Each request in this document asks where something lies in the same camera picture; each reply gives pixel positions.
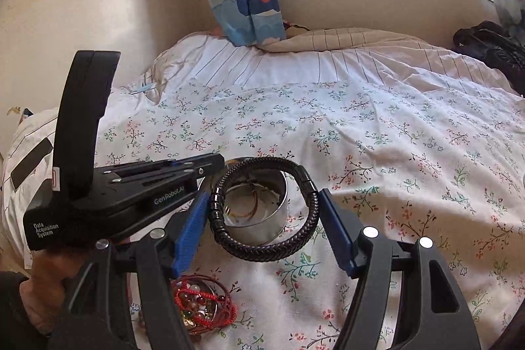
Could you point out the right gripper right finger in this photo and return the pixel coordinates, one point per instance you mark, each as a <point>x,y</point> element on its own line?
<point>433,313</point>

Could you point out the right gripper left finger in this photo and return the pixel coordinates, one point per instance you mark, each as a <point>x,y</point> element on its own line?
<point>99,315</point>

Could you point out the left human hand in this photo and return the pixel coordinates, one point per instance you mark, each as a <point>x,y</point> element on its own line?
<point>44,292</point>

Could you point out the white striped duvet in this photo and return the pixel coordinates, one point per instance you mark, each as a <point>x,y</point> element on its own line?
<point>287,62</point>

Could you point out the gold bangles in tin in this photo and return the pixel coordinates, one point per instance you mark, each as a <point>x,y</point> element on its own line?
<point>250,203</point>

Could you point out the round silver metal tin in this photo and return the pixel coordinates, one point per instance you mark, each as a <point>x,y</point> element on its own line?
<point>268,230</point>

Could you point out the beige striped pillow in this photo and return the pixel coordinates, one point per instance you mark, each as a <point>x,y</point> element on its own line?
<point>342,39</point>

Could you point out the black jacket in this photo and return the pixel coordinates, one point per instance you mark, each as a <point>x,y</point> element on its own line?
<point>491,44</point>

